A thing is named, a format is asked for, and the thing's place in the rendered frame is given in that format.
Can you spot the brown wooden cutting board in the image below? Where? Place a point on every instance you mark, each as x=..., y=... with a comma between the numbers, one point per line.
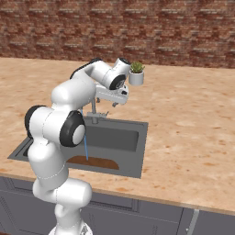
x=101, y=162

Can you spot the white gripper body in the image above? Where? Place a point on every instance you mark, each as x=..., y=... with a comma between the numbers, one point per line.
x=110, y=94

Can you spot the green plant in white pot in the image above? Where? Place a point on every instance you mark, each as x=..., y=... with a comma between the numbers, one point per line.
x=136, y=76

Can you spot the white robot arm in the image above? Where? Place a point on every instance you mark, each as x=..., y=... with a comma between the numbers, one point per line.
x=58, y=171

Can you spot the blue water stream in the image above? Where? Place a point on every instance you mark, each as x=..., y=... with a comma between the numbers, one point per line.
x=86, y=147

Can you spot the grey sink faucet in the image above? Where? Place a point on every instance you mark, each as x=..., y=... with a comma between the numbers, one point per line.
x=95, y=116

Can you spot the grey steel sink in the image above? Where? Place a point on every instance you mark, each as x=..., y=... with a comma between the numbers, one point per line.
x=134, y=147

